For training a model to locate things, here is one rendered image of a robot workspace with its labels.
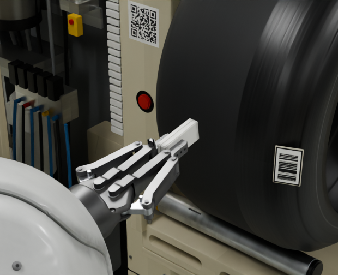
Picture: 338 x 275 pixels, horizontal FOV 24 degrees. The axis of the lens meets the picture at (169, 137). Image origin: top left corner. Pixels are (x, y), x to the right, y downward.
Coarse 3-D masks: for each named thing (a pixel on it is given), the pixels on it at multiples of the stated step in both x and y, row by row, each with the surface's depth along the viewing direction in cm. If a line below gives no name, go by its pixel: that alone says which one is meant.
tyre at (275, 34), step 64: (192, 0) 119; (256, 0) 113; (320, 0) 109; (192, 64) 117; (256, 64) 111; (320, 64) 109; (256, 128) 112; (320, 128) 112; (192, 192) 130; (256, 192) 117; (320, 192) 119
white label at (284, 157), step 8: (280, 152) 111; (288, 152) 111; (296, 152) 111; (280, 160) 112; (288, 160) 112; (296, 160) 111; (280, 168) 113; (288, 168) 112; (296, 168) 112; (280, 176) 113; (288, 176) 113; (296, 176) 112; (296, 184) 113
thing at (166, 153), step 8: (160, 152) 103; (168, 152) 103; (152, 160) 102; (160, 160) 102; (144, 168) 101; (152, 168) 101; (160, 168) 102; (128, 176) 99; (136, 176) 99; (144, 176) 100; (152, 176) 101; (112, 184) 97; (120, 184) 98; (128, 184) 98; (136, 184) 99; (144, 184) 101; (112, 192) 96; (120, 192) 97; (136, 192) 100
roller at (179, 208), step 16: (160, 208) 151; (176, 208) 148; (192, 208) 147; (192, 224) 146; (208, 224) 144; (224, 224) 142; (224, 240) 142; (240, 240) 140; (256, 240) 138; (256, 256) 138; (272, 256) 136; (288, 256) 134; (304, 256) 134; (288, 272) 135; (304, 272) 132; (320, 272) 134
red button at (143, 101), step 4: (140, 96) 154; (144, 96) 153; (140, 100) 154; (144, 100) 153; (148, 100) 153; (140, 104) 154; (144, 104) 153; (148, 104) 153; (144, 108) 154; (148, 108) 153
